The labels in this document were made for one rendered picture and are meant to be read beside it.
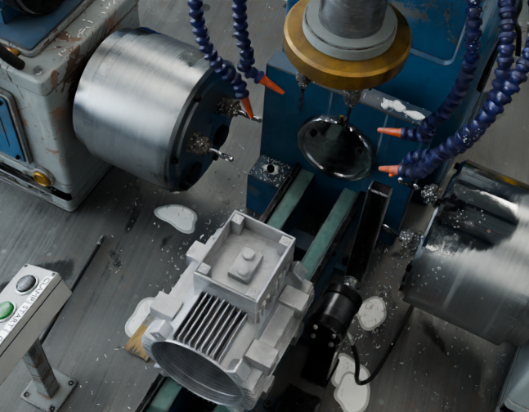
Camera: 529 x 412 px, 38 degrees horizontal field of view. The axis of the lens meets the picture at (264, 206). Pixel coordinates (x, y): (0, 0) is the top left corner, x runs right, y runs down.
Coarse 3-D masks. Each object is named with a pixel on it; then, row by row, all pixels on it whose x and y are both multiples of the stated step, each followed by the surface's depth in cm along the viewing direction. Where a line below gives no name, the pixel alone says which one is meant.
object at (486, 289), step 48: (432, 192) 123; (480, 192) 112; (528, 192) 114; (432, 240) 111; (480, 240) 109; (528, 240) 108; (432, 288) 114; (480, 288) 110; (528, 288) 108; (480, 336) 118; (528, 336) 112
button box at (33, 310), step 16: (32, 272) 112; (48, 272) 111; (32, 288) 110; (48, 288) 110; (64, 288) 112; (16, 304) 108; (32, 304) 108; (48, 304) 110; (0, 320) 107; (16, 320) 106; (32, 320) 108; (48, 320) 111; (0, 336) 105; (16, 336) 106; (32, 336) 109; (0, 352) 104; (16, 352) 107; (0, 368) 105; (0, 384) 105
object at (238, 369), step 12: (300, 264) 112; (300, 276) 112; (156, 324) 106; (168, 324) 106; (156, 336) 106; (240, 360) 103; (228, 372) 103; (240, 372) 102; (228, 408) 113; (240, 408) 112
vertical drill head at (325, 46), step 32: (320, 0) 103; (352, 0) 97; (384, 0) 99; (288, 32) 105; (320, 32) 102; (352, 32) 101; (384, 32) 103; (320, 64) 102; (352, 64) 102; (384, 64) 103; (352, 96) 107
